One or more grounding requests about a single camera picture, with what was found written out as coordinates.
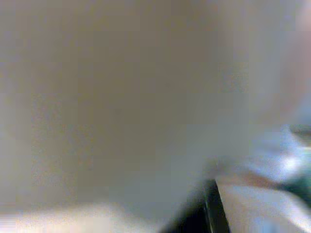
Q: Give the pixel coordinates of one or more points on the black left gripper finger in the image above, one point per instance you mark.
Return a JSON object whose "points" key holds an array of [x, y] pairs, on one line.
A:
{"points": [[201, 218]]}

